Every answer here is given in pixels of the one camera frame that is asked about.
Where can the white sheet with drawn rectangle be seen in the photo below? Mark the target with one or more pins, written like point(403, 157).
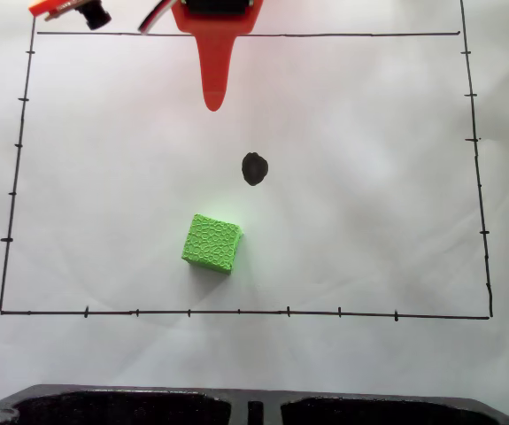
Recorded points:
point(369, 199)

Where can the orange camera mount with camera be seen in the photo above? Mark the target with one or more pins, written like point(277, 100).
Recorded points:
point(92, 13)

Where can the green textured block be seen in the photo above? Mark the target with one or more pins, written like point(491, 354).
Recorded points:
point(212, 243)

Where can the black plastic tray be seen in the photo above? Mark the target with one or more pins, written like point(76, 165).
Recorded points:
point(125, 407)

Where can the black dot mark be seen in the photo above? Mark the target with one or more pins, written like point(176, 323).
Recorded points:
point(254, 168)

